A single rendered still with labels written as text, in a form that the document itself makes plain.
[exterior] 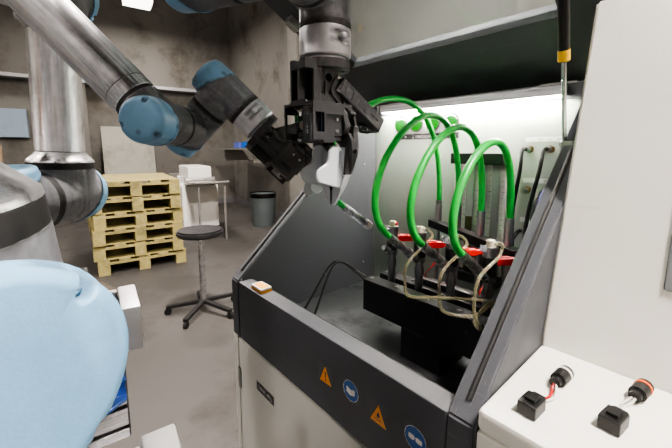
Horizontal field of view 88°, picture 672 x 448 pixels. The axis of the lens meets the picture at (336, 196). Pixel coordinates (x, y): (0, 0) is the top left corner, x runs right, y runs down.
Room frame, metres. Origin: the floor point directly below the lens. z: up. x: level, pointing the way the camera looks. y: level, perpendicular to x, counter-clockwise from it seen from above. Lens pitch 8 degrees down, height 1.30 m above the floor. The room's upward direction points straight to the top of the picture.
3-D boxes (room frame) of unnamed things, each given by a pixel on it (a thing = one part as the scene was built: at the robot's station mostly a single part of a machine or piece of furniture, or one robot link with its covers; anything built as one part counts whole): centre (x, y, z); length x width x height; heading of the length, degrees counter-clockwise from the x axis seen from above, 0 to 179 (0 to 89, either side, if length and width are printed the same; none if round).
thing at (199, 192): (5.71, 2.32, 0.52); 2.20 x 0.56 x 1.04; 34
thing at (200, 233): (2.68, 1.08, 0.34); 0.57 x 0.54 x 0.68; 119
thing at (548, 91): (1.00, -0.34, 1.43); 0.54 x 0.03 x 0.02; 41
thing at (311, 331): (0.67, 0.04, 0.87); 0.62 x 0.04 x 0.16; 41
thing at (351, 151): (0.53, -0.01, 1.31); 0.05 x 0.02 x 0.09; 41
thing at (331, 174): (0.52, 0.01, 1.26); 0.06 x 0.03 x 0.09; 131
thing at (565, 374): (0.42, -0.28, 0.99); 0.12 x 0.02 x 0.02; 127
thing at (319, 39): (0.53, 0.01, 1.45); 0.08 x 0.08 x 0.05
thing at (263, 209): (5.90, 1.25, 0.28); 0.47 x 0.45 x 0.57; 34
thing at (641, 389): (0.39, -0.36, 0.99); 0.12 x 0.02 x 0.02; 123
